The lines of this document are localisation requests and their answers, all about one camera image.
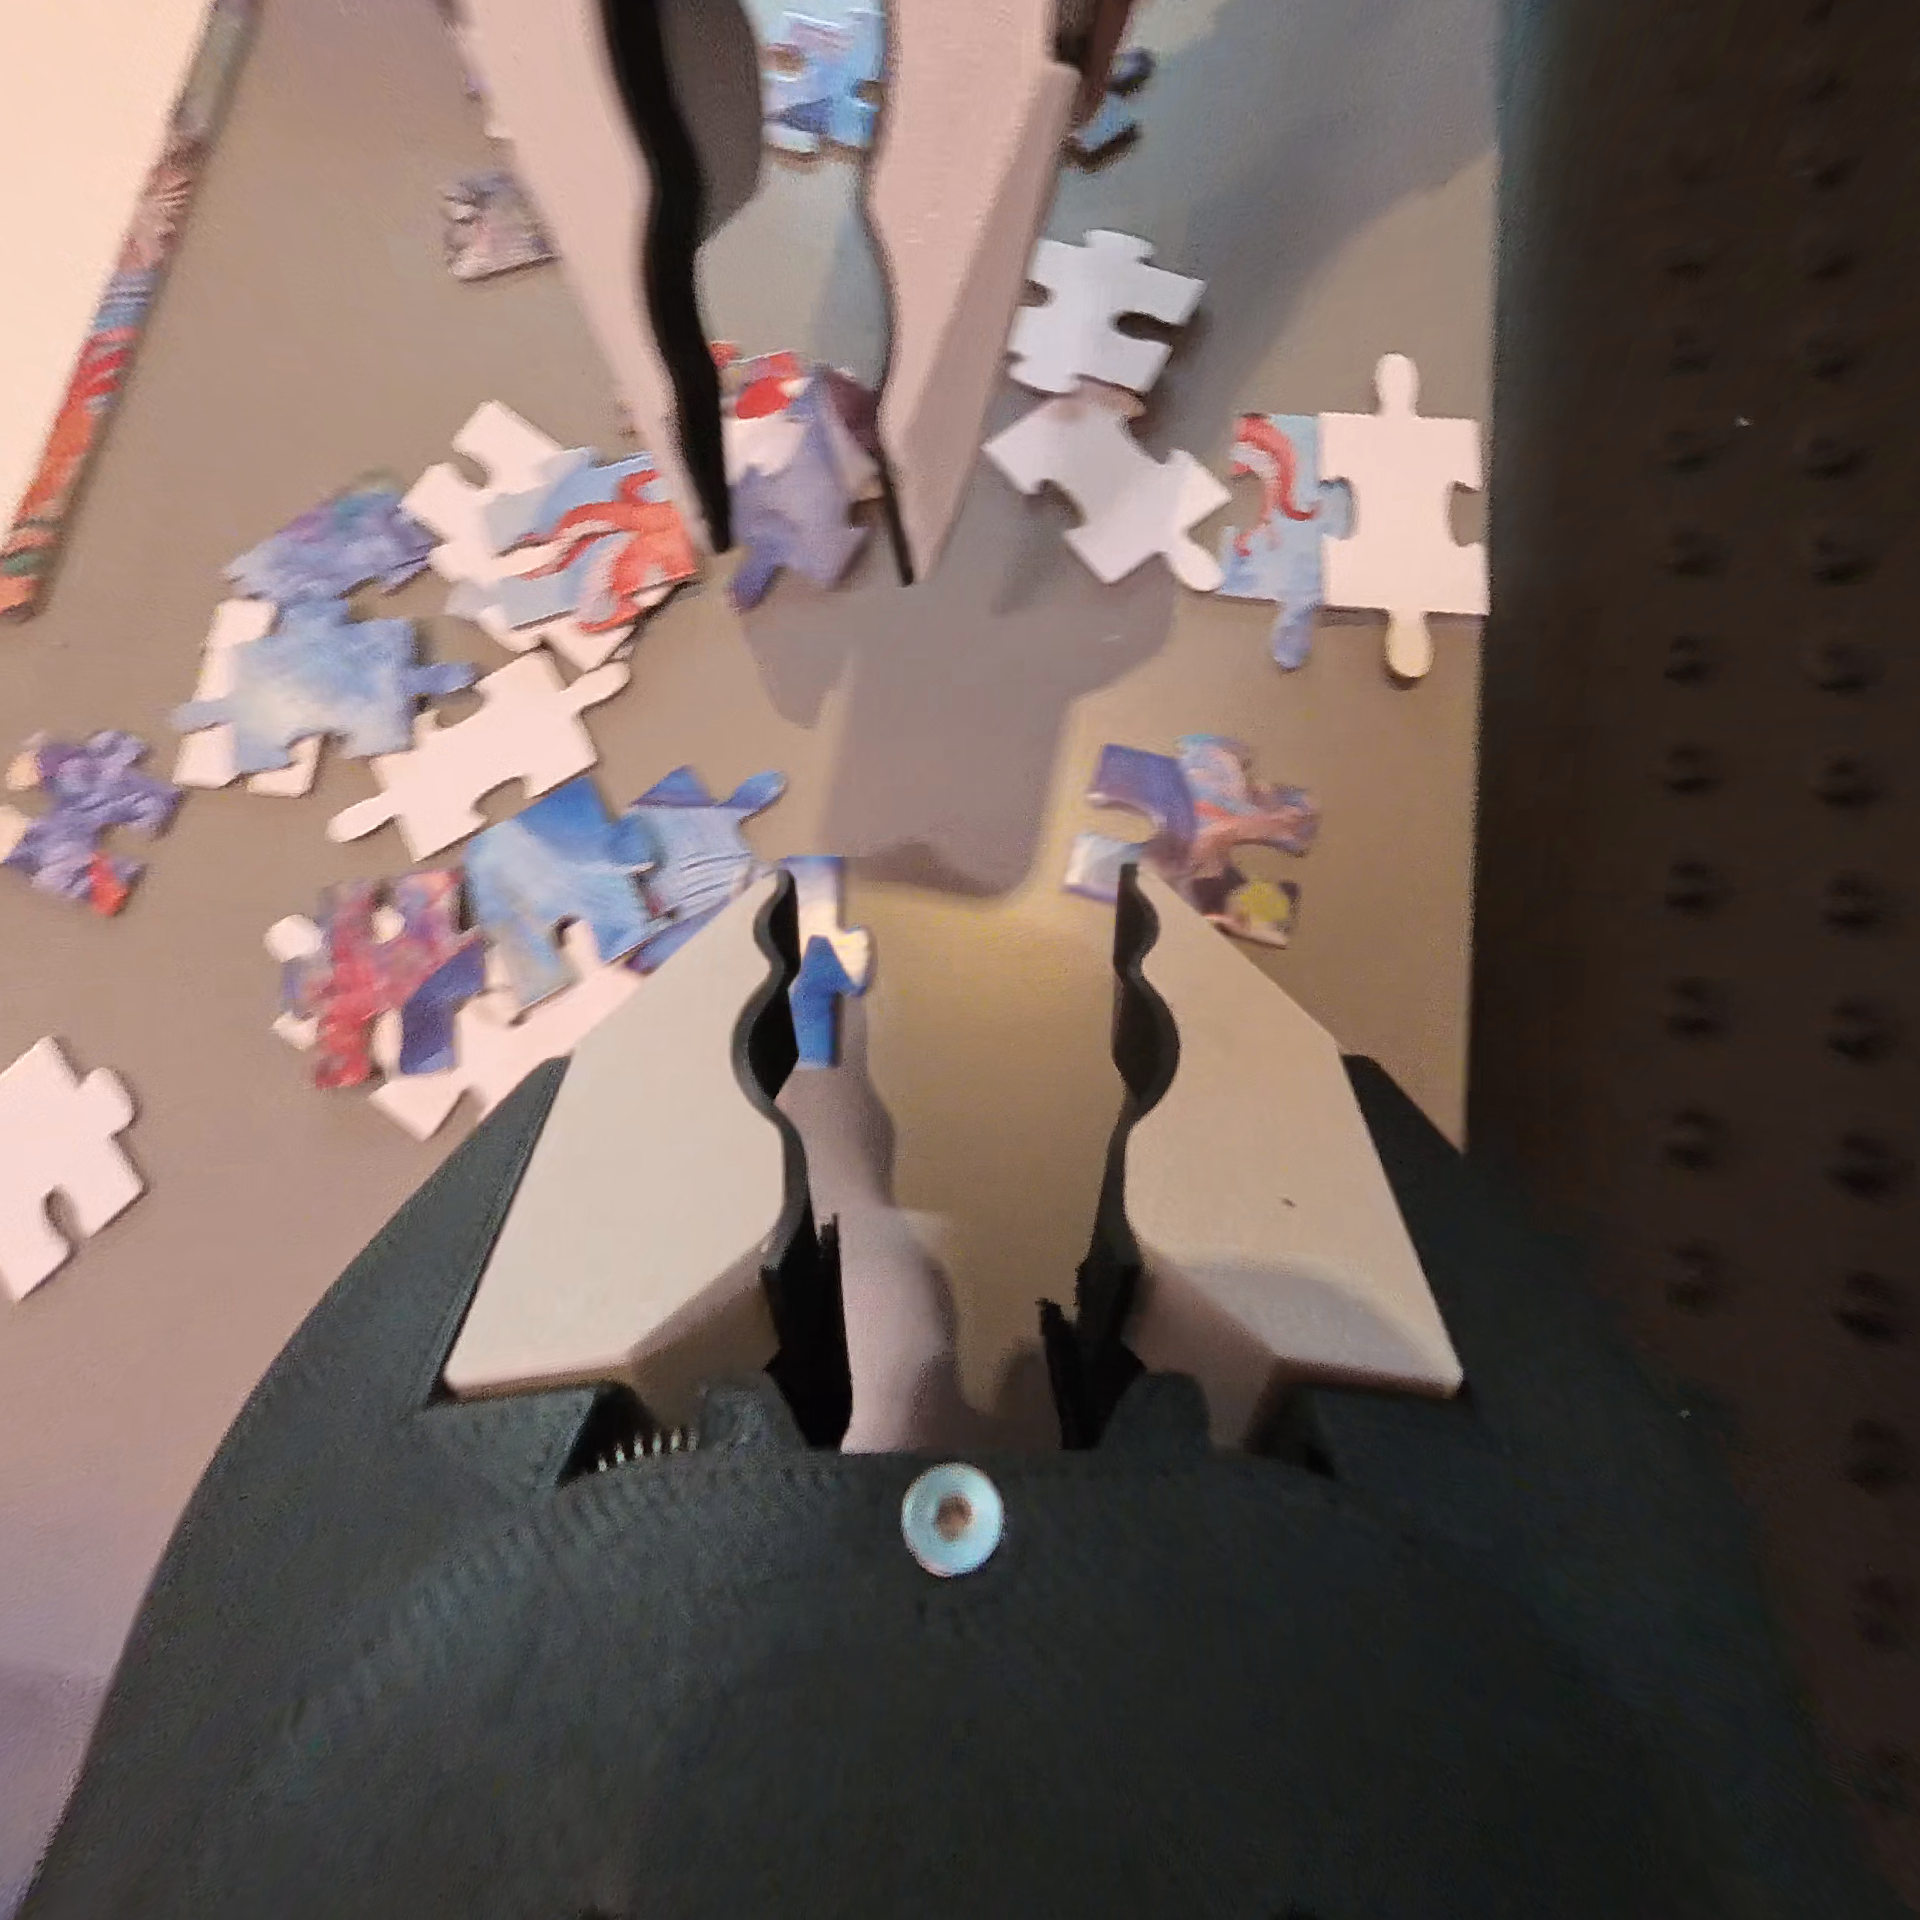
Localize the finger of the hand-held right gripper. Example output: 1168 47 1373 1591
860 0 1085 590
454 0 741 554

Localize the puzzle board with colourful border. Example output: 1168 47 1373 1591
0 0 266 624

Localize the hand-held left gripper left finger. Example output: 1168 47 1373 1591
440 863 856 1449

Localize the dark perforated panel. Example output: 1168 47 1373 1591
1477 0 1920 1920

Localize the pile of jigsaw puzzle pieces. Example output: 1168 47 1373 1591
0 0 1494 1307

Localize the single jigsaw puzzle piece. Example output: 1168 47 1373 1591
780 856 876 1070
717 345 887 609

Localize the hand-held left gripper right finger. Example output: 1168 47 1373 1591
1036 863 1466 1455

